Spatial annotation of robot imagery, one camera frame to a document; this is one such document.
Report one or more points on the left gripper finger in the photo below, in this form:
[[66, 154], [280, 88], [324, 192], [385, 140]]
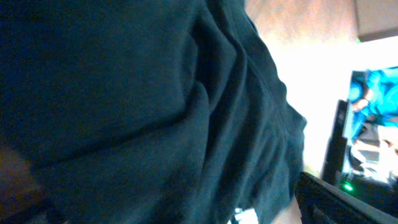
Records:
[[319, 202]]

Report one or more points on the dark teal t-shirt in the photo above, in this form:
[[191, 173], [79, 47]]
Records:
[[148, 111]]

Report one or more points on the monitor with blue screen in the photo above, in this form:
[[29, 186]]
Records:
[[361, 159]]

